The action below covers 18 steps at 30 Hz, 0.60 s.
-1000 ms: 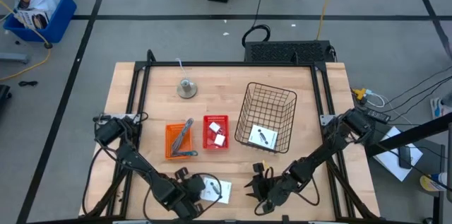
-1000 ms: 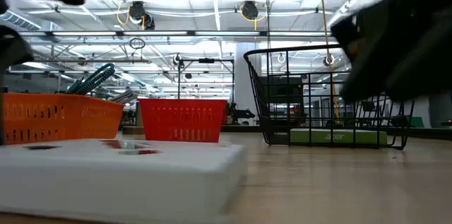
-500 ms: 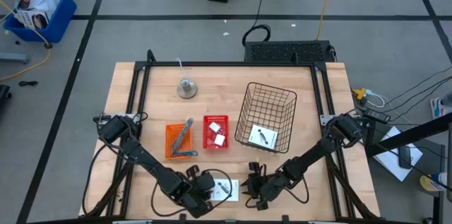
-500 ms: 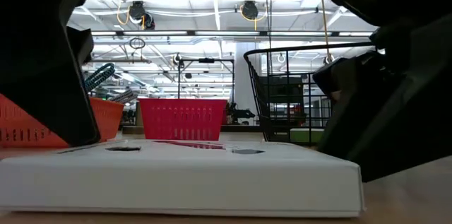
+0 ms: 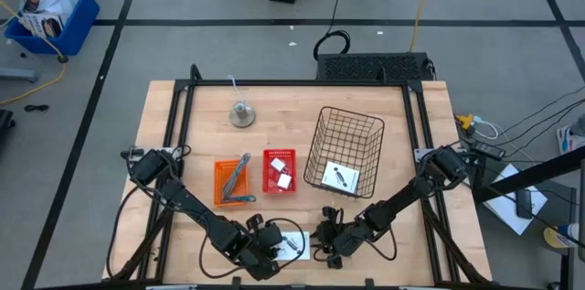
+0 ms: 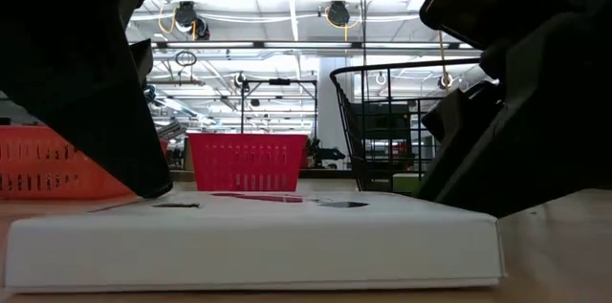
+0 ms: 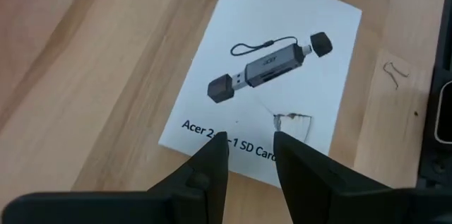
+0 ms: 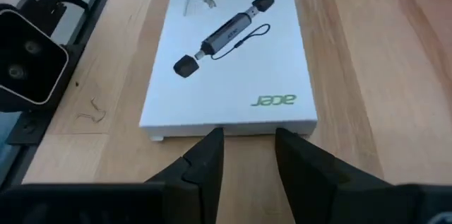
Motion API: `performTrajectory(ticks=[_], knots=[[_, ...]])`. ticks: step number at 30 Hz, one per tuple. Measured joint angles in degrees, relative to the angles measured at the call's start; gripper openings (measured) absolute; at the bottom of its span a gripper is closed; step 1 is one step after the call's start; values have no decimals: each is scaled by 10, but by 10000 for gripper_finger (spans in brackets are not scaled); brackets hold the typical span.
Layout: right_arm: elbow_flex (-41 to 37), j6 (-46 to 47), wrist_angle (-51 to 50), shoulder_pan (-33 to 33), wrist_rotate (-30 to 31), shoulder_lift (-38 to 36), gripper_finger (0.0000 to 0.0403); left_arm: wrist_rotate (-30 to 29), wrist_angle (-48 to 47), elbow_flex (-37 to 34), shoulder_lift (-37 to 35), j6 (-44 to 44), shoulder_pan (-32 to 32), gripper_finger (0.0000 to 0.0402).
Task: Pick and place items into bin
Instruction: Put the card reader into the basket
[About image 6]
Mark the red plastic basket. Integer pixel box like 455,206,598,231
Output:
186,132,309,193

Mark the orange plastic basket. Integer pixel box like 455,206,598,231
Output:
0,124,138,200

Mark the long ceiling light strip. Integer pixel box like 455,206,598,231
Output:
152,40,479,52

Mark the black metal frame rig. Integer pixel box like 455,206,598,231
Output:
240,77,319,141

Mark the white box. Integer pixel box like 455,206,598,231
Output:
3,190,507,293

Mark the black ceiling cable reel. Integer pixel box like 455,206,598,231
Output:
172,0,211,41
324,0,352,29

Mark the black wire basket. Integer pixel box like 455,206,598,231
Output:
328,57,484,195

